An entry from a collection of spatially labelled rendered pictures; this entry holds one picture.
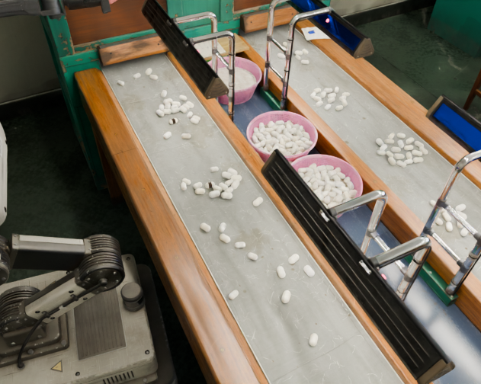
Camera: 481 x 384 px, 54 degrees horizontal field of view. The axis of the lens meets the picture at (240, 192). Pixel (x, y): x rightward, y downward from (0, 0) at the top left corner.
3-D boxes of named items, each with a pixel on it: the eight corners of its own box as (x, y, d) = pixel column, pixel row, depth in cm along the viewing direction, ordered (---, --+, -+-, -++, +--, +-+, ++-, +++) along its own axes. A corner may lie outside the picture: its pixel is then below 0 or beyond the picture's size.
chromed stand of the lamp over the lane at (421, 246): (334, 366, 126) (372, 273, 93) (295, 305, 138) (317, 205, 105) (390, 337, 132) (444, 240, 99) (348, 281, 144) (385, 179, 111)
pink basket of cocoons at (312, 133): (285, 186, 171) (287, 167, 164) (232, 152, 183) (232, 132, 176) (327, 150, 185) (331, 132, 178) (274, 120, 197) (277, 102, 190)
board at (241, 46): (183, 65, 207) (183, 63, 206) (171, 49, 216) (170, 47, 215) (249, 49, 218) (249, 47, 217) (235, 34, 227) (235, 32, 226)
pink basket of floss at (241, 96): (248, 115, 199) (249, 97, 192) (190, 100, 205) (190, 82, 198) (268, 82, 216) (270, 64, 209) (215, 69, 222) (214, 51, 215)
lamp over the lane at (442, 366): (421, 389, 86) (434, 373, 81) (260, 173, 123) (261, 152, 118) (453, 370, 89) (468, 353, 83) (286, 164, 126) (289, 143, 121)
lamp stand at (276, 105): (282, 120, 197) (293, 18, 164) (259, 94, 209) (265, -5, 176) (319, 108, 203) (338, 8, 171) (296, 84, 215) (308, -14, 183)
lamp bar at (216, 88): (206, 100, 144) (205, 80, 139) (141, 13, 182) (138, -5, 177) (229, 94, 147) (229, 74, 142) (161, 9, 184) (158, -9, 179)
